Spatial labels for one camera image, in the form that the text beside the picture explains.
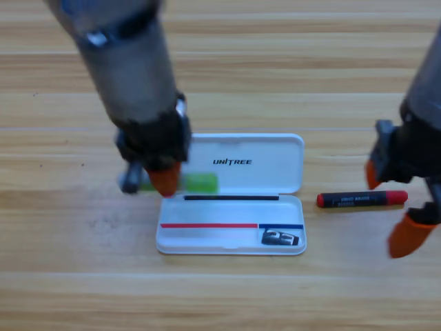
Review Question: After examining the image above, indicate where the red and black marker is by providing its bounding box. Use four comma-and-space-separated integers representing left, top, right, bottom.
316, 190, 409, 208

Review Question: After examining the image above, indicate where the green highlighter pen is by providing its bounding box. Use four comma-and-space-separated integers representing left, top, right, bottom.
139, 173, 220, 193

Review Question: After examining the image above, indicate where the white Unitree pencil case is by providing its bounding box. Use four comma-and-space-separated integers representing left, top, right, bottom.
155, 133, 307, 256

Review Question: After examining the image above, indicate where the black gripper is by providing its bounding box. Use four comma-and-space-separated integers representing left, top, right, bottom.
365, 110, 441, 259
115, 92, 192, 198

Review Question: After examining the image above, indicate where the black eraser with white print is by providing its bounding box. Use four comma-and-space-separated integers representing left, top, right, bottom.
260, 229, 300, 246

